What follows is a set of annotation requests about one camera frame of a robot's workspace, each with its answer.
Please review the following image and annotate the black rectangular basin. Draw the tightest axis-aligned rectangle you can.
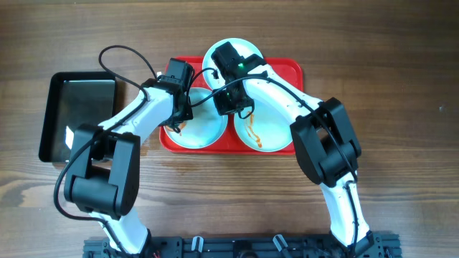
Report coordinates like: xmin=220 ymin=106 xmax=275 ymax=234
xmin=38 ymin=72 xmax=117 ymax=163

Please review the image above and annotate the red plastic tray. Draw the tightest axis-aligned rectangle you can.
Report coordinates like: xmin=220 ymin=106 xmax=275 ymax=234
xmin=159 ymin=56 xmax=303 ymax=155

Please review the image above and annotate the left black cable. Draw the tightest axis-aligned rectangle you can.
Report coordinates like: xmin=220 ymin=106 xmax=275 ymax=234
xmin=52 ymin=44 xmax=161 ymax=258

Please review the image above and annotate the white plate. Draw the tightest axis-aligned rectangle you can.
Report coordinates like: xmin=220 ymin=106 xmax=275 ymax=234
xmin=202 ymin=38 xmax=262 ymax=90
xmin=234 ymin=100 xmax=292 ymax=153
xmin=164 ymin=100 xmax=228 ymax=149

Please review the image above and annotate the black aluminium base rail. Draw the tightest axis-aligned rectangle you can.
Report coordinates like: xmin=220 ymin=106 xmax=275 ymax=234
xmin=82 ymin=231 xmax=402 ymax=258

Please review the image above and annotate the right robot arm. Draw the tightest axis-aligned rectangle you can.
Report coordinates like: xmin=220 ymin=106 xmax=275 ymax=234
xmin=204 ymin=39 xmax=371 ymax=257

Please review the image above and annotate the white plate top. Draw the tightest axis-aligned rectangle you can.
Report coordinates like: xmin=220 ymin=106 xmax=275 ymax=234
xmin=202 ymin=38 xmax=262 ymax=90

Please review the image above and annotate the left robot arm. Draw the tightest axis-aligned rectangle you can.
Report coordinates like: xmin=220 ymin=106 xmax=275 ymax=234
xmin=55 ymin=58 xmax=194 ymax=257

